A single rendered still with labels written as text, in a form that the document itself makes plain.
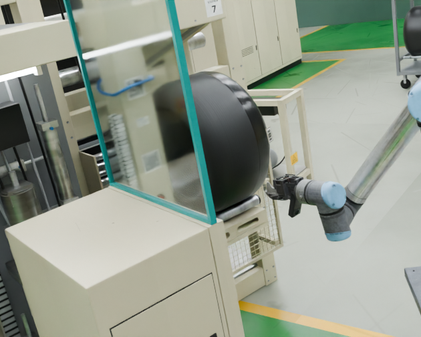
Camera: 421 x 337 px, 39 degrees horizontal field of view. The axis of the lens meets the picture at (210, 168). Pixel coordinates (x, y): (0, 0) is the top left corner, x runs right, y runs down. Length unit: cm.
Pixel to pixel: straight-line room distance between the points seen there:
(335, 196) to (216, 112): 55
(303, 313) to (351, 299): 28
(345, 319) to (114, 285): 208
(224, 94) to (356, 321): 153
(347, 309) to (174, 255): 203
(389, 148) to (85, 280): 114
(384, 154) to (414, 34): 542
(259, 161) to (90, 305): 115
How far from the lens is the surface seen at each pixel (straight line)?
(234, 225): 246
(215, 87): 234
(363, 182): 216
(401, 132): 205
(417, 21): 747
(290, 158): 472
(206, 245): 152
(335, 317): 333
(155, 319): 150
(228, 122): 225
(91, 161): 264
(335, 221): 210
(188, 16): 266
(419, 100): 183
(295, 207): 224
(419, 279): 248
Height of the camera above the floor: 190
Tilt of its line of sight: 19 degrees down
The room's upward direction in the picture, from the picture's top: 11 degrees counter-clockwise
